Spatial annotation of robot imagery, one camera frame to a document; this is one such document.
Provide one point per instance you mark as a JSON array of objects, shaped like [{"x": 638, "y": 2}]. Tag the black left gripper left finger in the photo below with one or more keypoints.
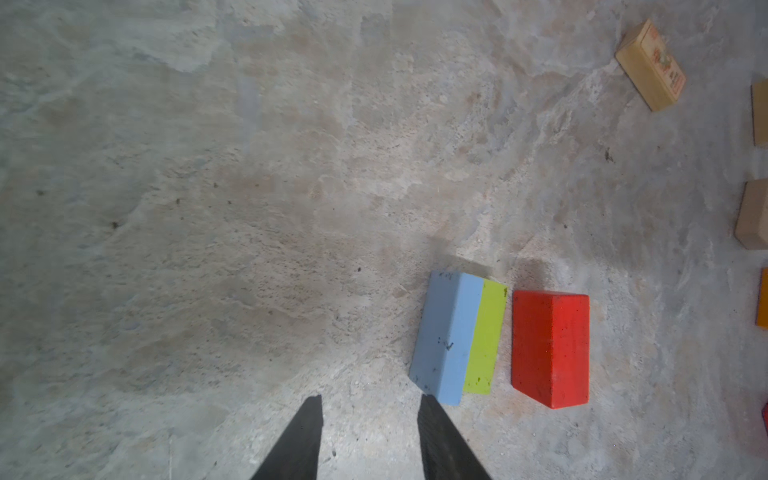
[{"x": 295, "y": 455}]

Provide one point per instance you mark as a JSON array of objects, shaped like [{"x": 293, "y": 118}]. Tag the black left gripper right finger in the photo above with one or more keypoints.
[{"x": 444, "y": 451}]

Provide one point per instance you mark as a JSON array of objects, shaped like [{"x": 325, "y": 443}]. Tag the light blue wood block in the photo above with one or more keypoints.
[{"x": 442, "y": 350}]

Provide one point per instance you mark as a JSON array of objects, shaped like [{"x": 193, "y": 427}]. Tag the lime green wood block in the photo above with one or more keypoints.
[{"x": 486, "y": 337}]

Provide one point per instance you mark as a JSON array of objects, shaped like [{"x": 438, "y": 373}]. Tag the red wood block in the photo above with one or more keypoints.
[{"x": 551, "y": 347}]

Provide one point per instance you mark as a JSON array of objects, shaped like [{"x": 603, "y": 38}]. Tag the grooved pale wood block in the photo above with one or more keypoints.
[{"x": 759, "y": 92}]

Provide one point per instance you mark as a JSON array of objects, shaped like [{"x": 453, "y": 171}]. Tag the yellow orange wood block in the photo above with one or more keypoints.
[{"x": 762, "y": 305}]

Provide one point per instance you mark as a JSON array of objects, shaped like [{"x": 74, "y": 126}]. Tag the plain beige wood block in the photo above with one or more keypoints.
[{"x": 751, "y": 226}]

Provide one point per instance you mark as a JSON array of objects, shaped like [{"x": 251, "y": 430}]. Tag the printed label wood block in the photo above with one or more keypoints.
[{"x": 652, "y": 69}]

